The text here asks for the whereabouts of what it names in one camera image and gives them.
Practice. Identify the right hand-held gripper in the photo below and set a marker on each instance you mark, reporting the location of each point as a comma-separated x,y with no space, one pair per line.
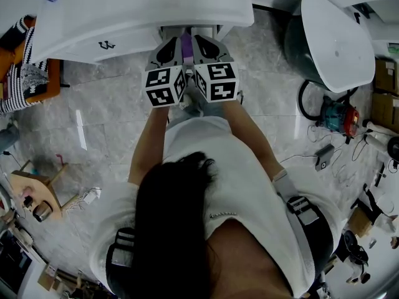
221,83

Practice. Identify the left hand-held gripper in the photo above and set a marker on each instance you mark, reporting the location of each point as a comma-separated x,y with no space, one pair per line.
160,79

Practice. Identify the purple cloth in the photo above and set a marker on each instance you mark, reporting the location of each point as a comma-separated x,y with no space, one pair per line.
187,47

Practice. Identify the white drawer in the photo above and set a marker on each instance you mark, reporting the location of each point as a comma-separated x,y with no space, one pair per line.
168,31

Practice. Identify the person's left forearm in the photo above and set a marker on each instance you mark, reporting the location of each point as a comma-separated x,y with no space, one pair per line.
149,145

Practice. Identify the person's right forearm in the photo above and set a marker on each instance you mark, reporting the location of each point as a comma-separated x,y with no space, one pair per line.
249,135

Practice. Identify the person's white shoe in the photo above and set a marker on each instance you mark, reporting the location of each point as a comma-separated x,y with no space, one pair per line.
188,100

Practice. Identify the person's legs in blue jeans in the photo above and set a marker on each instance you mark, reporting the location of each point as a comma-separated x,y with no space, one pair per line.
205,109

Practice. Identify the white vanity cabinet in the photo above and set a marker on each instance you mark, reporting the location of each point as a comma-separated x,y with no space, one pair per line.
140,8

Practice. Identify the orange sofa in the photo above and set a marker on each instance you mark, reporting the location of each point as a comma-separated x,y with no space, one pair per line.
53,79

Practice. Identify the grey patterned cushion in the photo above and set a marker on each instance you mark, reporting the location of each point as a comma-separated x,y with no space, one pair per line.
34,79

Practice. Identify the striped black white cushion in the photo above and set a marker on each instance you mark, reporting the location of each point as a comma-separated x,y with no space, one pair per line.
29,45

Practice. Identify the person's torso in white shirt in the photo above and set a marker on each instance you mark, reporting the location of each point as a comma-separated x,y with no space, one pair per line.
249,192

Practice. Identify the black white knitted throw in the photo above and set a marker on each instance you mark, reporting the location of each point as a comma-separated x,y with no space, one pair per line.
17,31

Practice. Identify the black tub faucet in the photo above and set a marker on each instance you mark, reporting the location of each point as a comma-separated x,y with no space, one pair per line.
358,17

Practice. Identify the grey floor device box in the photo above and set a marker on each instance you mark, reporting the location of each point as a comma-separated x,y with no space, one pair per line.
324,157

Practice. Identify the orange cushion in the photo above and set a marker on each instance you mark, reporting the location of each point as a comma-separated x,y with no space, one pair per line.
9,61

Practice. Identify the white power strip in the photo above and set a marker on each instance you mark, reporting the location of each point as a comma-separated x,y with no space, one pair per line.
90,196

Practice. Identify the striped black white blanket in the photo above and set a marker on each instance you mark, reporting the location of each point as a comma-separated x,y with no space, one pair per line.
12,95

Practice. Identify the wooden side table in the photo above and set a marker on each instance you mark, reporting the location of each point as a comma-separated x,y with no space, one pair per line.
37,185

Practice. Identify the white paper roll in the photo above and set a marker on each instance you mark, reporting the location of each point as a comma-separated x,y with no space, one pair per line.
377,143
378,129

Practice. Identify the metal cup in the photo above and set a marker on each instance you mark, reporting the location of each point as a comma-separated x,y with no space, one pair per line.
43,212

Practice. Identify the small black rectangular block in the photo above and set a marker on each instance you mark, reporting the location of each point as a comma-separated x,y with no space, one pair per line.
28,202

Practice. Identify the small cardboard box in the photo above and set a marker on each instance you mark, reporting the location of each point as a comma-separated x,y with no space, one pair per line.
360,223

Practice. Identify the black round machine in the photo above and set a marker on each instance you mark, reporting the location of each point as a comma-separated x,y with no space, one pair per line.
355,248

